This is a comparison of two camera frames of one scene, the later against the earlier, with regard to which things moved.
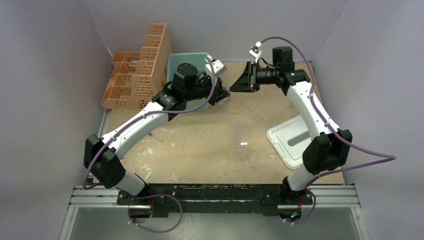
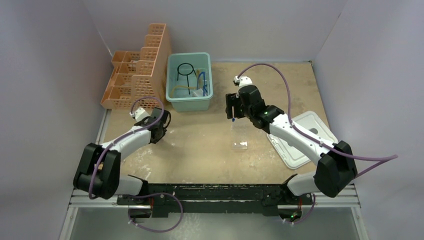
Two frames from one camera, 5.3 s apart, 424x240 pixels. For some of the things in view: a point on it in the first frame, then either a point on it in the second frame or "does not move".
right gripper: (248, 82) to (233, 100)
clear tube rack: (239, 134) does not move
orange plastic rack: (137, 76) does not move
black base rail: (214, 200) does not move
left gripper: (219, 92) to (164, 130)
